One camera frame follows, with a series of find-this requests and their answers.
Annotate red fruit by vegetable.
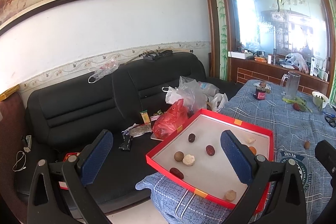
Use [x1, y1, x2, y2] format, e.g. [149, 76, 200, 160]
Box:
[293, 103, 301, 111]

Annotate dark brown date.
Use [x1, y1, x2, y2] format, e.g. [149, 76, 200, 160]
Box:
[188, 133, 196, 143]

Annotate red shallow gift box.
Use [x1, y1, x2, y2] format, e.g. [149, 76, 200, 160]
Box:
[146, 109, 274, 209]

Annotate wooden sideboard shelf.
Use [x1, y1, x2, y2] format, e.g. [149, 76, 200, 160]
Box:
[228, 53, 331, 97]

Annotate tan cylinder pastry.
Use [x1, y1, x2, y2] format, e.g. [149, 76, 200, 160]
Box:
[224, 189, 236, 202]

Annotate small red labelled jar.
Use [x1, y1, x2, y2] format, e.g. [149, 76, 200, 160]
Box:
[253, 83, 266, 100]

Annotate tan hexagonal sesame cake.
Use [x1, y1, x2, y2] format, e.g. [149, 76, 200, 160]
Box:
[182, 154, 195, 166]

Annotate clear glass beer mug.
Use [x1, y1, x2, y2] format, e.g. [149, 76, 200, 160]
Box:
[280, 72, 301, 100]

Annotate black leather sofa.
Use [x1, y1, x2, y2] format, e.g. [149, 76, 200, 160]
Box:
[15, 52, 245, 214]

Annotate green leafy vegetable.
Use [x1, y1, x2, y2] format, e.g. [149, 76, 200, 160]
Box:
[282, 97, 313, 113]

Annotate white bowl with greens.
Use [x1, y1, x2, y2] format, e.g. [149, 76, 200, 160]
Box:
[312, 91, 330, 110]

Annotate blue plaid tablecloth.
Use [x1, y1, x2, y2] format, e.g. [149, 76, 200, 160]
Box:
[135, 80, 335, 223]

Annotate brown round longan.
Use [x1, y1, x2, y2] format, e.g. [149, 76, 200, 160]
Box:
[174, 151, 185, 162]

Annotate orange mandarin fruit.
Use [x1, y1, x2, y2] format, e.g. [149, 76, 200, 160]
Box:
[243, 145, 257, 156]

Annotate glass partition panel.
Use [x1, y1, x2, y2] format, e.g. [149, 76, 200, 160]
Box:
[217, 0, 329, 67]

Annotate red plastic bag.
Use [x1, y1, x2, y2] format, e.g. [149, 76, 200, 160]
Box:
[153, 99, 188, 140]

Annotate white candy cube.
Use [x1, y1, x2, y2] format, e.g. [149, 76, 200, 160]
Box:
[246, 137, 256, 144]

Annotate black scissors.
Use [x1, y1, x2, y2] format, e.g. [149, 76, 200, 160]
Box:
[325, 116, 336, 128]

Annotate red jujube date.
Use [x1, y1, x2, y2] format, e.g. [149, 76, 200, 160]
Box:
[206, 145, 215, 156]

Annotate white plastic bag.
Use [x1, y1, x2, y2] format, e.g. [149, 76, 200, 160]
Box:
[162, 76, 228, 113]

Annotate blue pen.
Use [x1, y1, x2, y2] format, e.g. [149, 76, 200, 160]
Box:
[322, 111, 336, 118]

